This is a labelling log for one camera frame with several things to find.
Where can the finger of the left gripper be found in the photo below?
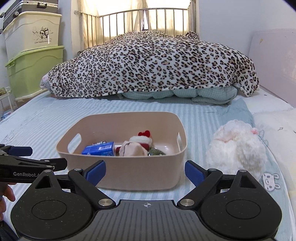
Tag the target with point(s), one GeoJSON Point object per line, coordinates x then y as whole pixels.
{"type": "Point", "coordinates": [20, 151]}

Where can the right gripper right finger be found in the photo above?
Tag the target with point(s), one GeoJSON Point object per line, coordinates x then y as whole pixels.
{"type": "Point", "coordinates": [230, 204]}

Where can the pink headboard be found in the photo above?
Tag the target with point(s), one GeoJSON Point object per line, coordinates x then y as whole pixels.
{"type": "Point", "coordinates": [273, 53]}

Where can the blue sanitary pad pack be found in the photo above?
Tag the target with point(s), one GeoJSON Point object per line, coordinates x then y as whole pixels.
{"type": "Point", "coordinates": [101, 149]}

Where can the green plastic storage bin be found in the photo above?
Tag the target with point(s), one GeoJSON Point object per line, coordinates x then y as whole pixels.
{"type": "Point", "coordinates": [26, 70]}

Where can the white fluffy plush toy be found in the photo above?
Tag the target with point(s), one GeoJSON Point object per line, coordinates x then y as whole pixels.
{"type": "Point", "coordinates": [236, 146]}

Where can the white pillow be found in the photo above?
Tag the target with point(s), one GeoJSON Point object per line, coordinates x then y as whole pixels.
{"type": "Point", "coordinates": [275, 118]}

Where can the leopard print blanket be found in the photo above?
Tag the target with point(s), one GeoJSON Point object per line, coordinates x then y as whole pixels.
{"type": "Point", "coordinates": [151, 61]}

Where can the metal bed rail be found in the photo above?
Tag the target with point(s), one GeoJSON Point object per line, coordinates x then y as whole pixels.
{"type": "Point", "coordinates": [138, 23]}

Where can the beige plastic storage bin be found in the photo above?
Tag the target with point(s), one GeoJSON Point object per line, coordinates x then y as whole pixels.
{"type": "Point", "coordinates": [31, 30]}

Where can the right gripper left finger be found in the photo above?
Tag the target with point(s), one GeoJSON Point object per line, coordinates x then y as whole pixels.
{"type": "Point", "coordinates": [61, 205]}

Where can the white plush kitty toy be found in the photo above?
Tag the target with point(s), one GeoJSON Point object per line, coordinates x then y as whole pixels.
{"type": "Point", "coordinates": [142, 138]}

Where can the cream window curtain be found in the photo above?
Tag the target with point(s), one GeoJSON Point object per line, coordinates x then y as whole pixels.
{"type": "Point", "coordinates": [138, 16]}

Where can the grey hard suitcase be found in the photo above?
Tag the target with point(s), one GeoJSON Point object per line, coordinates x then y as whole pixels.
{"type": "Point", "coordinates": [18, 7]}

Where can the clear bag dried greens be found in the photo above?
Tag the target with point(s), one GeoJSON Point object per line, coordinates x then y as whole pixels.
{"type": "Point", "coordinates": [155, 152]}

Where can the teal checkered quilt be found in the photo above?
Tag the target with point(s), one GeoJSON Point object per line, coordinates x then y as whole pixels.
{"type": "Point", "coordinates": [217, 95]}

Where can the striped blue bed sheet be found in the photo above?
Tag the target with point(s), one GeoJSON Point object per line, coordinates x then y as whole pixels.
{"type": "Point", "coordinates": [41, 123]}

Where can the beige plastic storage basket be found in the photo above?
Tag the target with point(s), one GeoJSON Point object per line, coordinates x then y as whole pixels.
{"type": "Point", "coordinates": [129, 173]}

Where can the pink cloth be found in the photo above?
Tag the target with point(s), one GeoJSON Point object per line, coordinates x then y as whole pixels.
{"type": "Point", "coordinates": [132, 149]}

